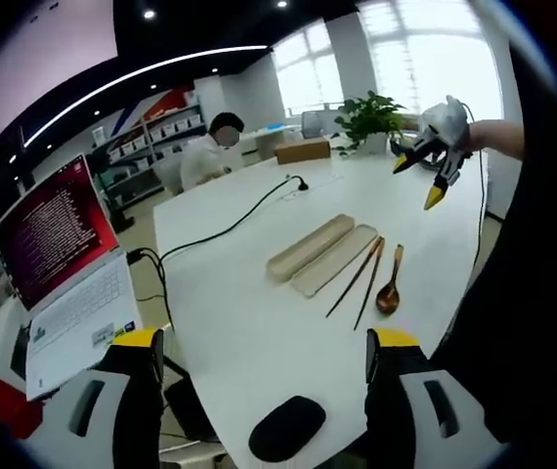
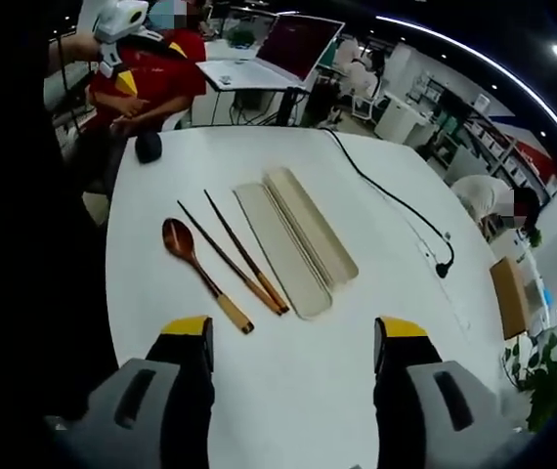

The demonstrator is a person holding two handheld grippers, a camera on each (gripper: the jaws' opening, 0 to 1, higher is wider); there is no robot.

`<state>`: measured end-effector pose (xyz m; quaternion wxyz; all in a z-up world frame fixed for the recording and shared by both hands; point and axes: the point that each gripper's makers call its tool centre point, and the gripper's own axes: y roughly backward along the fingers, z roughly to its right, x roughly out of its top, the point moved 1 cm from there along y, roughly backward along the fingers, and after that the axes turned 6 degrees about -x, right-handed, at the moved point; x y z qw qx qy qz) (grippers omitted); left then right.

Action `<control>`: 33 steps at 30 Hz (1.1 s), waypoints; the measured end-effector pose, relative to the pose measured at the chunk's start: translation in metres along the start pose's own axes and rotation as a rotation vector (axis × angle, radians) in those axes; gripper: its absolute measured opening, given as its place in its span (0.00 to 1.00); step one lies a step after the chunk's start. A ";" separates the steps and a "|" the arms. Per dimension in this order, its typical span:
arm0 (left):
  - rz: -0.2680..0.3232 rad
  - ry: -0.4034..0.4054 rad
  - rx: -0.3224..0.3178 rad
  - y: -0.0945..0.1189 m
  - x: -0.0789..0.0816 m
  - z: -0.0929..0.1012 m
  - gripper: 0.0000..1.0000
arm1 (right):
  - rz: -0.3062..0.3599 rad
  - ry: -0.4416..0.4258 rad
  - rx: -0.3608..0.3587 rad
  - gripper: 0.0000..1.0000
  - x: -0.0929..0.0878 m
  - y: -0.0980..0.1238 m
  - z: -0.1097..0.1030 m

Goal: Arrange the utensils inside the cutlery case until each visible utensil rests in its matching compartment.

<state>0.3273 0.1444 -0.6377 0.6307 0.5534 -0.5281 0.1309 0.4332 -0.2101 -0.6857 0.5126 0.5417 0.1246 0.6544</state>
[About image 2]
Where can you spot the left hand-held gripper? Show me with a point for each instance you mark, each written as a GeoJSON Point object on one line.
{"type": "Point", "coordinates": [117, 19]}

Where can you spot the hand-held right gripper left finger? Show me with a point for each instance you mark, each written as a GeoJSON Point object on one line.
{"type": "Point", "coordinates": [161, 391]}

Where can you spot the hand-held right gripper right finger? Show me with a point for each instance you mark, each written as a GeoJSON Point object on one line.
{"type": "Point", "coordinates": [415, 391]}

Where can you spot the dark wooden chopstick utensil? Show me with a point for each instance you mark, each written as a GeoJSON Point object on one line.
{"type": "Point", "coordinates": [239, 246]}
{"type": "Point", "coordinates": [225, 256]}

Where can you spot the wooden spoon utensil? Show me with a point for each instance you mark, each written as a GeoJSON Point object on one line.
{"type": "Point", "coordinates": [179, 238]}

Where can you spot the beige cutlery case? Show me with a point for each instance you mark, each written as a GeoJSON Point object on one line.
{"type": "Point", "coordinates": [283, 244]}

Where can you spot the black round object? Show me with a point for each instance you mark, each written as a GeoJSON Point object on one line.
{"type": "Point", "coordinates": [148, 146]}

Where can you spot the cardboard box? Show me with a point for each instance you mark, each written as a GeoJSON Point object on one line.
{"type": "Point", "coordinates": [509, 298]}

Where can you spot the white laptop desk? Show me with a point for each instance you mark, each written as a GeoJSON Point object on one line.
{"type": "Point", "coordinates": [239, 75]}

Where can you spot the green potted plant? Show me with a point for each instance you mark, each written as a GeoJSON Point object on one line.
{"type": "Point", "coordinates": [549, 376]}

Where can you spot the white laptop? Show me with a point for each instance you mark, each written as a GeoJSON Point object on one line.
{"type": "Point", "coordinates": [298, 44]}

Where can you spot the person's dark clothing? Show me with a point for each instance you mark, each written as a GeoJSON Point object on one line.
{"type": "Point", "coordinates": [29, 244]}

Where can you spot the white office chair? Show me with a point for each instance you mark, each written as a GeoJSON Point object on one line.
{"type": "Point", "coordinates": [366, 105]}

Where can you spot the storage shelf rack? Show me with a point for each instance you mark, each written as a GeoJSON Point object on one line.
{"type": "Point", "coordinates": [493, 137]}

